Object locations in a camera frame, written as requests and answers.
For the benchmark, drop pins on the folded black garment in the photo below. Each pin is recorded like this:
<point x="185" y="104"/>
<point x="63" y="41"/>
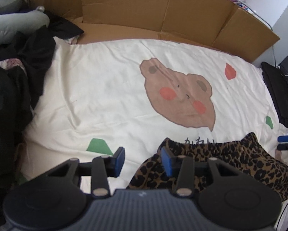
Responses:
<point x="278" y="89"/>

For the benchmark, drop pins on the brown cardboard sheet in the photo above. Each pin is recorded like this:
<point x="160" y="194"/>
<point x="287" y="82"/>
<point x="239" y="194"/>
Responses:
<point x="219" y="24"/>

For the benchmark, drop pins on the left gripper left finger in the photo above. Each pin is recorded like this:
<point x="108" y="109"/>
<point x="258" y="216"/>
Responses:
<point x="101" y="168"/>

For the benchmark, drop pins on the grey neck pillow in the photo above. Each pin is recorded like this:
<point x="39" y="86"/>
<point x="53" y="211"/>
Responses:
<point x="12" y="21"/>

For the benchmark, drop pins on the black clothes pile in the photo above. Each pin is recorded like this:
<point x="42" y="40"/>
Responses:
<point x="26" y="54"/>

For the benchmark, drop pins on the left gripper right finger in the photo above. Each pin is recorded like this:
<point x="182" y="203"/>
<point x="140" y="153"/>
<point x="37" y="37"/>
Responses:
<point x="184" y="168"/>

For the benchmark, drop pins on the cream bear print bedsheet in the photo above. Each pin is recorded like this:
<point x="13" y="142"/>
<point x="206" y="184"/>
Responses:
<point x="135" y="93"/>

